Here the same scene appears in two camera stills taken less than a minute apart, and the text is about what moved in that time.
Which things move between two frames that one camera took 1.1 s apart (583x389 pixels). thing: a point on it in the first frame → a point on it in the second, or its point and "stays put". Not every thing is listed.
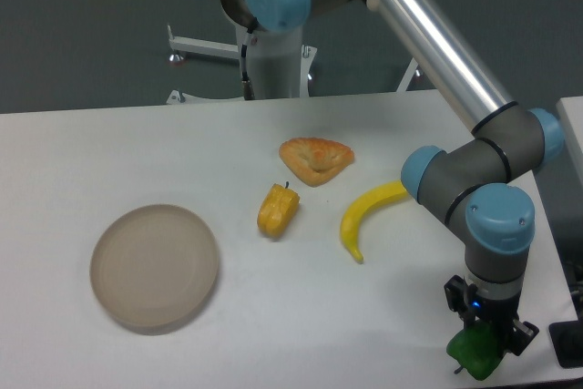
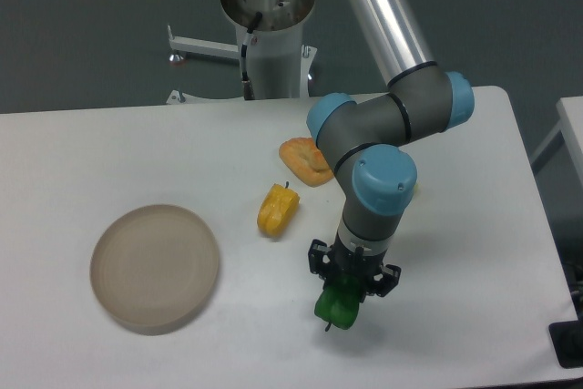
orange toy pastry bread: x=315 y=160 stays put
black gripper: x=501 y=313 → x=361 y=264
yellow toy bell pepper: x=277 y=209 stays put
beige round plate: x=154 y=268 stays put
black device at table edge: x=567 y=341 stays put
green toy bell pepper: x=477 y=349 → x=338 y=302
